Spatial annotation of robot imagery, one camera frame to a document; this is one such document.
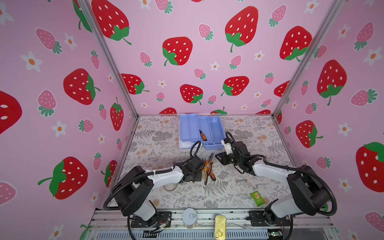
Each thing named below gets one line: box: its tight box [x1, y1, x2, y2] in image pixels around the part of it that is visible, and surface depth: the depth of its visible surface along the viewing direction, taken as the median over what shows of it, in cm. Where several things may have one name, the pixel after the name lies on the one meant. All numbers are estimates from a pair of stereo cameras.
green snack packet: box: [249, 190, 266, 207], surface depth 81 cm
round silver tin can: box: [182, 208, 198, 229], surface depth 72 cm
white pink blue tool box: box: [179, 114, 225, 150], surface depth 102 cm
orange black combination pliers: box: [205, 152, 216, 181], surface depth 94 cm
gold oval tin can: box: [214, 214, 227, 240], surface depth 70 cm
